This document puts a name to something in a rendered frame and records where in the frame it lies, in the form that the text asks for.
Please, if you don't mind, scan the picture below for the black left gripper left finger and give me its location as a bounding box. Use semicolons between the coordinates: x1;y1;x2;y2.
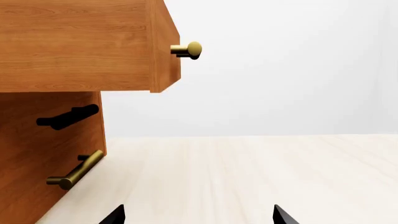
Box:
98;203;126;224

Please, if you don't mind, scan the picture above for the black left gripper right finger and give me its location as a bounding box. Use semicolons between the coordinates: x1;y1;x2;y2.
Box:
272;203;300;224

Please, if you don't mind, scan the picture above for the wooden cabinet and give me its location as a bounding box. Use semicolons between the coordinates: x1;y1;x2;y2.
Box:
0;91;108;224

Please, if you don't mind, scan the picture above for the open wooden drawer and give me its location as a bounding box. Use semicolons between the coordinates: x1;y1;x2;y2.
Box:
0;0;182;94

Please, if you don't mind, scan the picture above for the brass bar drawer handle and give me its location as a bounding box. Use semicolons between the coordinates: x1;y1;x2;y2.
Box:
45;149;104;191

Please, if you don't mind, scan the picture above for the brass handle of open drawer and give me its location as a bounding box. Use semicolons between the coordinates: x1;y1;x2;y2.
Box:
170;41;203;61

